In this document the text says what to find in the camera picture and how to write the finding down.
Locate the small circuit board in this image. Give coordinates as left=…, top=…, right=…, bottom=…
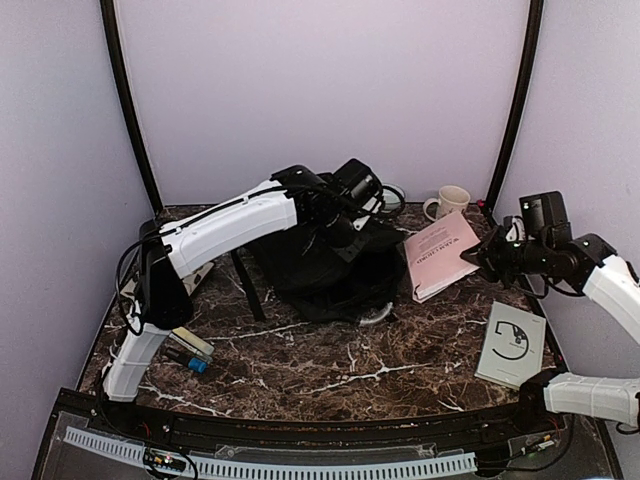
left=519, top=435, right=557, bottom=456
left=142, top=449, right=188, bottom=474

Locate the small white blue bowl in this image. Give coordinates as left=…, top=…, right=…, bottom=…
left=382, top=184, right=406, bottom=214

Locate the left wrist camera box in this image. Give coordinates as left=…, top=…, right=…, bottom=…
left=333, top=158, right=382, bottom=207

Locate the left black frame post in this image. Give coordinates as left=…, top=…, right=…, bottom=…
left=99, top=0, right=164, bottom=215

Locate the cream eraser in case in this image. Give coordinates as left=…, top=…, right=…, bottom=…
left=172, top=327, right=214, bottom=356

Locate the black frame post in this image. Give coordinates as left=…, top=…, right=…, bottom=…
left=484, top=0, right=544, bottom=213
left=99, top=0, right=164, bottom=215

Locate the small circuit board left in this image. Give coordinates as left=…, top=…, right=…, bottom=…
left=142, top=449, right=188, bottom=474

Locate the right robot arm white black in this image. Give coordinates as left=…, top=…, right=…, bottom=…
left=460, top=227, right=639, bottom=435

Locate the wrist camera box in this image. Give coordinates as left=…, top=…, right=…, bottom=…
left=333, top=158, right=382, bottom=207
left=519, top=191, right=570, bottom=237

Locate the right black frame post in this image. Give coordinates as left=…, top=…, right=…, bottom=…
left=484, top=0, right=544, bottom=213

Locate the grey white booklet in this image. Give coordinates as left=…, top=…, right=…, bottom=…
left=475, top=301, right=546, bottom=390

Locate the black student backpack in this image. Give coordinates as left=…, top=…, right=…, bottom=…
left=229, top=172, right=409, bottom=326

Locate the black front rail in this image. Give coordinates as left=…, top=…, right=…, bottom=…
left=55, top=388, right=568, bottom=450

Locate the white slotted cable duct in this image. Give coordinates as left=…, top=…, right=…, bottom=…
left=62, top=427, right=477, bottom=479

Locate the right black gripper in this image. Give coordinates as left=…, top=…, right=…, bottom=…
left=462, top=224, right=551, bottom=290

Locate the floral square coaster mat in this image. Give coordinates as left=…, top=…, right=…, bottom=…
left=182, top=262, right=214, bottom=296

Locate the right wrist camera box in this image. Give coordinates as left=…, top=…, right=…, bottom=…
left=519, top=191, right=570, bottom=237

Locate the cream mug with print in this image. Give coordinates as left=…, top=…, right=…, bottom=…
left=423, top=185, right=471, bottom=222

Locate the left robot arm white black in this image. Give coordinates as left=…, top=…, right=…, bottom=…
left=101, top=159, right=382, bottom=436

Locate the small circuit board right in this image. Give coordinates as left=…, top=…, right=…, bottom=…
left=519, top=435, right=557, bottom=456

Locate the pink book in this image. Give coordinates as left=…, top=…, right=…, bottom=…
left=404, top=212, right=479, bottom=303

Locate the black blue marker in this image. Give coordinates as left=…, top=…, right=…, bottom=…
left=163, top=347, right=207, bottom=374

